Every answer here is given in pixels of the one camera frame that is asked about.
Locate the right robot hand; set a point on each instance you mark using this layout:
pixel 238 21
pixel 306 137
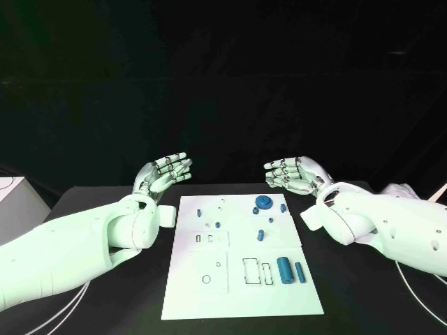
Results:
pixel 303 175

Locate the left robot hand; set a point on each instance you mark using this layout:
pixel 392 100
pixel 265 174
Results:
pixel 159 172

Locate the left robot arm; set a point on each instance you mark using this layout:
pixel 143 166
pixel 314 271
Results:
pixel 56 248

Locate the white task board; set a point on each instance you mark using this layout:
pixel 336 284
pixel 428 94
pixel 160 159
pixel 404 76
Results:
pixel 238 301

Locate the blue plug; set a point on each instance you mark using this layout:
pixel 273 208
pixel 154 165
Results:
pixel 283 207

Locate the blue gear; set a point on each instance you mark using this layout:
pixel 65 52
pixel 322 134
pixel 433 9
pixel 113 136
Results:
pixel 264 202

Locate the blue short cylinder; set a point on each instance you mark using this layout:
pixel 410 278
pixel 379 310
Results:
pixel 255 210

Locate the thick blue long cylinder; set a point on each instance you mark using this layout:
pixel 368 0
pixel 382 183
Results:
pixel 286 269

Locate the thin blue long cylinder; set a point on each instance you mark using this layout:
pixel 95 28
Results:
pixel 300 272

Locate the white box stand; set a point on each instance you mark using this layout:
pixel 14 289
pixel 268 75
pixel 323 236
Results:
pixel 7 209

